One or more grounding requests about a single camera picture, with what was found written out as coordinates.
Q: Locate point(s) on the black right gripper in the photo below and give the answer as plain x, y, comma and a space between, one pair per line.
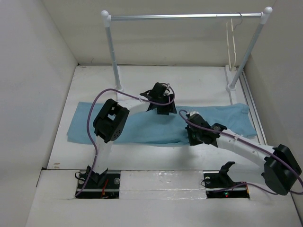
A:
192, 142

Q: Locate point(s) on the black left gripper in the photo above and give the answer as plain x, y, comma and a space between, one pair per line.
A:
168, 109

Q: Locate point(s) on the light blue trousers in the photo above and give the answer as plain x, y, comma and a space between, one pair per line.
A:
154, 129

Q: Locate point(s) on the cream plastic hanger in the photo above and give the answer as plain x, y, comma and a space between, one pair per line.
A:
230, 41

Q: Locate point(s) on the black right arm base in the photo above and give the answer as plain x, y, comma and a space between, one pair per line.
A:
218, 185

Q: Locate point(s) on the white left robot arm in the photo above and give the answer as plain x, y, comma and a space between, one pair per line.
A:
110, 121

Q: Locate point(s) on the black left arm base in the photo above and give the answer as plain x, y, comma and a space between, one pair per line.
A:
98, 186

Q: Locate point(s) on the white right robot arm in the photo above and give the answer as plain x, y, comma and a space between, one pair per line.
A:
280, 168

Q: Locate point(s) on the white foam block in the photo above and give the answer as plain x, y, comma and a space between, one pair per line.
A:
161, 185

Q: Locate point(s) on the white clothes rack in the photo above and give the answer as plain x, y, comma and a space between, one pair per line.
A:
194, 42

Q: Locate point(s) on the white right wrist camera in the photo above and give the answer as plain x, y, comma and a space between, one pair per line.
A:
190, 114

